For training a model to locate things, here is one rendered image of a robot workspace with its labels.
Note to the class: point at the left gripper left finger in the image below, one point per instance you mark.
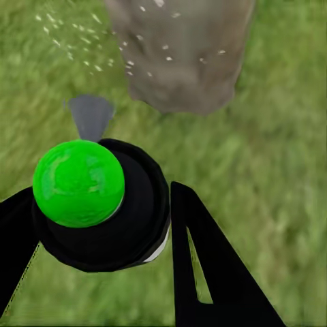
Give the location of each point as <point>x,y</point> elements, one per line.
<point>17,242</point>

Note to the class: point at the pesticide atomizer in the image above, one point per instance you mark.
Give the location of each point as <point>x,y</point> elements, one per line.
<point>100,205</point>

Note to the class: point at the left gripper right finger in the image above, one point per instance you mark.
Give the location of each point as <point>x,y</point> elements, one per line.
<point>238,301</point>

